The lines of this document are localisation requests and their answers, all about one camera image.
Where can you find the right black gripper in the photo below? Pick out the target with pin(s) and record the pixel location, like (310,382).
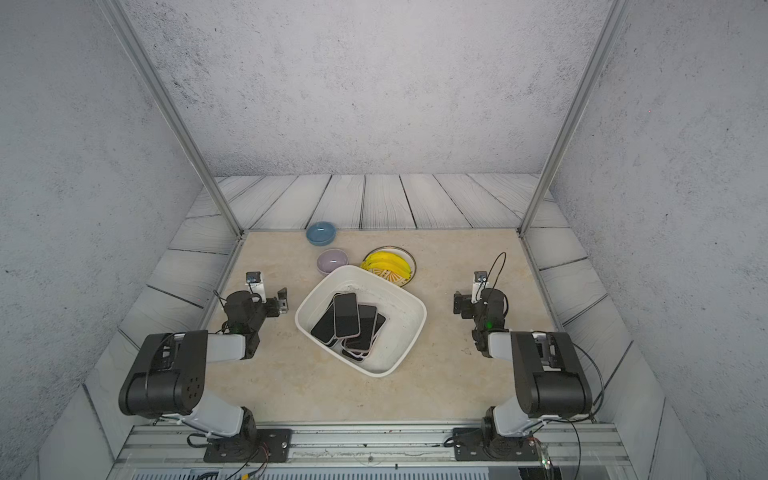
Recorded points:
(468,305)

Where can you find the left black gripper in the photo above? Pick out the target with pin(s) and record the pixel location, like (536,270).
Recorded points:
(274,311)

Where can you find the black phone cream case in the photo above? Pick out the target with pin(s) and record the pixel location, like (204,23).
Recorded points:
(324,329)

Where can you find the white plastic storage box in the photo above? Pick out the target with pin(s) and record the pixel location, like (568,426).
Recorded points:
(405,317)

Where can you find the black phone light blue case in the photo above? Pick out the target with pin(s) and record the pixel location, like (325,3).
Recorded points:
(346,315)

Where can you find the black phone pink case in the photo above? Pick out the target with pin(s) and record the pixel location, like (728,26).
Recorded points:
(362,342)

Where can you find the black phone dark case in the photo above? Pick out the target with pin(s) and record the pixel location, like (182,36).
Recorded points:
(360,356)

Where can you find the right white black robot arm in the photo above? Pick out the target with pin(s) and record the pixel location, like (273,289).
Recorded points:
(549,380)

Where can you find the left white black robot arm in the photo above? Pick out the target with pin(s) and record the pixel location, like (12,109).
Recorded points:
(168,376)

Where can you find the purple ceramic bowl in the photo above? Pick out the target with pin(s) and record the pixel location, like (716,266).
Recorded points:
(331,259)

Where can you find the plate with yellow bananas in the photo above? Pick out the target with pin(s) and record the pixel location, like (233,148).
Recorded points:
(391,263)

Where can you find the blue ceramic bowl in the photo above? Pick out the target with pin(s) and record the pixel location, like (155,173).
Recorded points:
(321,233)

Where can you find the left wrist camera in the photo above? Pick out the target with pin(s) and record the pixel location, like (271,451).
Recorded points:
(255,284)

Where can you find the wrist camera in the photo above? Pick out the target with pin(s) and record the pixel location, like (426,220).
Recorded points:
(480,279)
(255,284)

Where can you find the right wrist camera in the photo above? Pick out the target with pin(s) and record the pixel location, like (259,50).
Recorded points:
(480,279)

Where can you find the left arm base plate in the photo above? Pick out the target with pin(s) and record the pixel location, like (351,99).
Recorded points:
(247,445)

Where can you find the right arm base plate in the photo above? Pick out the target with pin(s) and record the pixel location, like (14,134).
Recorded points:
(472,444)

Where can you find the aluminium mounting rail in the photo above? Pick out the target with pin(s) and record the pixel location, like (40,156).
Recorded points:
(383,450)

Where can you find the right metal frame post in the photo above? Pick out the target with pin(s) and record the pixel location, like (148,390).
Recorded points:
(596,63)

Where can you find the metal frame post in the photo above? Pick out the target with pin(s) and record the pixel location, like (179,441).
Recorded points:
(596,63)
(127,36)

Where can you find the left metal frame post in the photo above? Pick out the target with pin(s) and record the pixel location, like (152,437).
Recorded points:
(127,36)

